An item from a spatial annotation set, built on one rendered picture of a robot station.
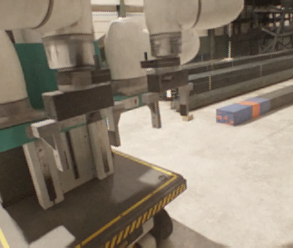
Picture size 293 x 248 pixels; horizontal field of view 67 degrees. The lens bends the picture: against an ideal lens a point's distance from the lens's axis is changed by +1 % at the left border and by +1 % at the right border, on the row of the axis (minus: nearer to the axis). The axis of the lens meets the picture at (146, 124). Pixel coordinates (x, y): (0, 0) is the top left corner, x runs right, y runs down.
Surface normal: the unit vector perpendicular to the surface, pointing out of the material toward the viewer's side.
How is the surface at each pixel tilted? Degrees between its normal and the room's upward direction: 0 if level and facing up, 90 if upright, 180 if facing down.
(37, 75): 90
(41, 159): 90
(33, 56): 90
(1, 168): 90
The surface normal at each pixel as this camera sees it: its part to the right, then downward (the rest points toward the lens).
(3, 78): 0.84, 0.13
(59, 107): 0.70, 0.15
